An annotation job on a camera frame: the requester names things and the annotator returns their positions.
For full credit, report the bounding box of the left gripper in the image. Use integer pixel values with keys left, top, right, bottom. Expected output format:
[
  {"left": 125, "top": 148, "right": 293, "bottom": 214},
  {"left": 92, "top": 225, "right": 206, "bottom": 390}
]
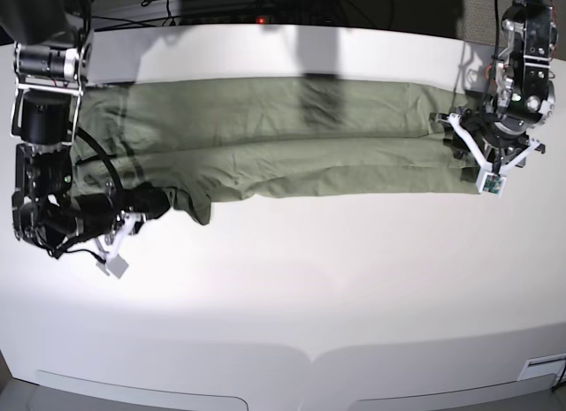
[{"left": 461, "top": 110, "right": 528, "bottom": 168}]

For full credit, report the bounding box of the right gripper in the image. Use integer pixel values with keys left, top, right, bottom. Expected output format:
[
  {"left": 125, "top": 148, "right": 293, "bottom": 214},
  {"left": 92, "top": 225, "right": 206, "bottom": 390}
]
[{"left": 73, "top": 187, "right": 170, "bottom": 234}]

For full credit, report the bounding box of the green T-shirt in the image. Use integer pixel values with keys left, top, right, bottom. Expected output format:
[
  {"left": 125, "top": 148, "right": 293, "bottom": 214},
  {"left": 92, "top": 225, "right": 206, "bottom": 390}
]
[{"left": 79, "top": 76, "right": 478, "bottom": 225}]

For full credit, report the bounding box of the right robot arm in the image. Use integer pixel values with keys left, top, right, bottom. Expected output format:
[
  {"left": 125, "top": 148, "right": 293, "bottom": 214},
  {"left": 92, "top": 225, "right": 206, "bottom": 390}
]
[{"left": 1, "top": 0, "right": 170, "bottom": 263}]

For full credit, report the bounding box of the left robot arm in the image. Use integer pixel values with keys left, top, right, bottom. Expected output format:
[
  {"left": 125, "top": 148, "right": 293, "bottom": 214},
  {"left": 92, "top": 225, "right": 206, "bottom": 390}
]
[{"left": 460, "top": 0, "right": 558, "bottom": 174}]

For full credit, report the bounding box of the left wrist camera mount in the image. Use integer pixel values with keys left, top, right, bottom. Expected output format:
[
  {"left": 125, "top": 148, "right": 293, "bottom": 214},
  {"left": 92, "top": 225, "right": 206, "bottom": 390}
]
[{"left": 431, "top": 109, "right": 546, "bottom": 197}]

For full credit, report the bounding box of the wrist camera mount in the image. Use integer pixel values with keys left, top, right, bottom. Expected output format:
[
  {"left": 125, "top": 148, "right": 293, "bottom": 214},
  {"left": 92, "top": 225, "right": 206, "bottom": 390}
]
[
  {"left": 94, "top": 211, "right": 147, "bottom": 279},
  {"left": 431, "top": 109, "right": 546, "bottom": 197}
]

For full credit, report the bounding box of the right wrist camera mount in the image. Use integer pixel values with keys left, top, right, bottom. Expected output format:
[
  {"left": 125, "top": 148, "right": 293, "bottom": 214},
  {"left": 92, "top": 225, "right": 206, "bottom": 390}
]
[{"left": 94, "top": 211, "right": 147, "bottom": 279}]

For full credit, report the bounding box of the black aluminium frame rail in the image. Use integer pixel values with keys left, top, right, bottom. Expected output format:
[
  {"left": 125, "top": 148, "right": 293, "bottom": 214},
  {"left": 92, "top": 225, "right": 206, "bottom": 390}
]
[{"left": 93, "top": 0, "right": 395, "bottom": 32}]

